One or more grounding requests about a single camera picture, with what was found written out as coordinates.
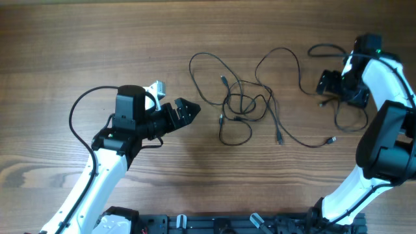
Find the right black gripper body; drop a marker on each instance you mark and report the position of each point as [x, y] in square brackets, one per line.
[344, 86]

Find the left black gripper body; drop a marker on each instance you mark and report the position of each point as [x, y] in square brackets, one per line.
[156, 123]

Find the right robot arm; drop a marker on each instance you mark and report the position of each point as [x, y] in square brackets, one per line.
[385, 155]

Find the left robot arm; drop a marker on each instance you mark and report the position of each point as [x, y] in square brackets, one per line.
[138, 116]

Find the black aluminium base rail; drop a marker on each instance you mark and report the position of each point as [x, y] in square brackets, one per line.
[279, 224]

